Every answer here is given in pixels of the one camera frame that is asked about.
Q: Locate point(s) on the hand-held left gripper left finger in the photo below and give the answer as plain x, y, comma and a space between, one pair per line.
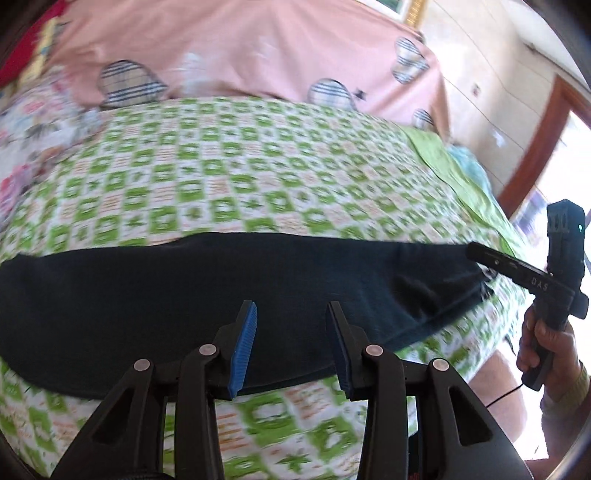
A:
242, 344

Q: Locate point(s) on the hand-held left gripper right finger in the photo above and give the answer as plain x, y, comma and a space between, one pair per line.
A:
340, 346

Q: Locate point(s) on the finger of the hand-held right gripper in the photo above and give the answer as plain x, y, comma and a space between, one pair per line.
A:
508, 265

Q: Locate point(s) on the dark navy pants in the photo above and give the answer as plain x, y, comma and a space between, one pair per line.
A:
231, 295

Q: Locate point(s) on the person's right forearm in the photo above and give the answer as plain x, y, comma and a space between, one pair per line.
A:
565, 406

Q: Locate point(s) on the person's right hand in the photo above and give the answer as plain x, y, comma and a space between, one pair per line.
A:
556, 350

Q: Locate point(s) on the plain green cloth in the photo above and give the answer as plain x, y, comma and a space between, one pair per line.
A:
461, 175

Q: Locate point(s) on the light blue cloth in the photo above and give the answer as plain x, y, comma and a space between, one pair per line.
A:
471, 164

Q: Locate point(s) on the green checkered bed sheet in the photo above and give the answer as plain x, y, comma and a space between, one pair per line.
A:
258, 175

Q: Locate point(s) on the floral printed quilt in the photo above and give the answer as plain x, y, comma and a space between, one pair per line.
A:
34, 138

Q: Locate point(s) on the pink printed blanket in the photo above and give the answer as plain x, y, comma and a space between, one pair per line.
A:
249, 50

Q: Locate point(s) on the red cloth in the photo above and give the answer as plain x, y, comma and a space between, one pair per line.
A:
18, 41

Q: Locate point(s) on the brown wooden door frame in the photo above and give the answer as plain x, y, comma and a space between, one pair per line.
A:
540, 138

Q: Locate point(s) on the gold picture frame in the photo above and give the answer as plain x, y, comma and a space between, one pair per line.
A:
411, 10

